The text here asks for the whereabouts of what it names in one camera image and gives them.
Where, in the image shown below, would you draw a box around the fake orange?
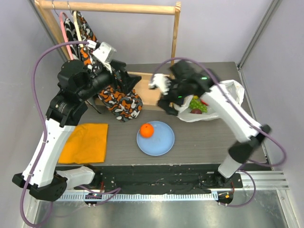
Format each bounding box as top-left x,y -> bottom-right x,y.
139,123 -> 154,138

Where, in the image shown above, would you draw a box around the black white zebra garment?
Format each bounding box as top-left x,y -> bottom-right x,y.
63,18 -> 102,114

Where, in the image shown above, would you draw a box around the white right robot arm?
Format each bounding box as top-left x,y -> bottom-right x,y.
149,60 -> 271,188

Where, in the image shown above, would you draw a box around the blue plastic plate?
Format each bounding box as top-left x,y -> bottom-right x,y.
136,121 -> 175,156

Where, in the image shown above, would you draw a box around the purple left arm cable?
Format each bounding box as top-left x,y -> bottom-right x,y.
19,40 -> 122,228

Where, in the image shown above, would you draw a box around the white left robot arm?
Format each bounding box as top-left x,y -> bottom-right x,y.
12,60 -> 142,202

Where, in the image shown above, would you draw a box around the pink clothes hanger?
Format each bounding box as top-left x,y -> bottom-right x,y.
59,11 -> 74,60

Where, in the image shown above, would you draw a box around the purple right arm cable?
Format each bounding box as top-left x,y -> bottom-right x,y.
152,57 -> 287,207

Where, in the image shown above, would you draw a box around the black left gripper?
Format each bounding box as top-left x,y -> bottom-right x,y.
76,58 -> 140,100

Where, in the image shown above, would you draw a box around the orange grey patterned garment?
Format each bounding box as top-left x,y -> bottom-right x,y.
77,11 -> 143,122

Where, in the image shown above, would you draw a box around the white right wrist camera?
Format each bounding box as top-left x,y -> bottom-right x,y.
148,74 -> 171,95

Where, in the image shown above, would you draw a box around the green fake grapes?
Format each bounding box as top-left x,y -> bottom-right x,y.
189,98 -> 208,113

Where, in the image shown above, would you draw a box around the cream clothes hanger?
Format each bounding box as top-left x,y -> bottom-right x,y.
73,10 -> 83,41

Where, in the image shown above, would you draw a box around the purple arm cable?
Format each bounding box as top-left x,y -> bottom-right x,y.
152,57 -> 287,207
19,40 -> 122,228

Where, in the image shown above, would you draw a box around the wooden clothes rack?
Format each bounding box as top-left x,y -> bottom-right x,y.
34,0 -> 181,111

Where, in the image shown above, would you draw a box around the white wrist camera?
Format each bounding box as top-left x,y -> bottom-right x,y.
87,40 -> 116,73
148,74 -> 171,95

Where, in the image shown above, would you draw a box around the white plastic bag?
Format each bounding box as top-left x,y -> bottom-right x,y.
174,80 -> 245,123

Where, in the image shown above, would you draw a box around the orange folded cloth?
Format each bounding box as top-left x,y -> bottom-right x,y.
58,123 -> 108,164

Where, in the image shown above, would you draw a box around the dark red fake plum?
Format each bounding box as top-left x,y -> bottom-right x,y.
190,109 -> 202,114

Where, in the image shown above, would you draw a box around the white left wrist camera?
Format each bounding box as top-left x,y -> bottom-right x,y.
87,40 -> 116,73

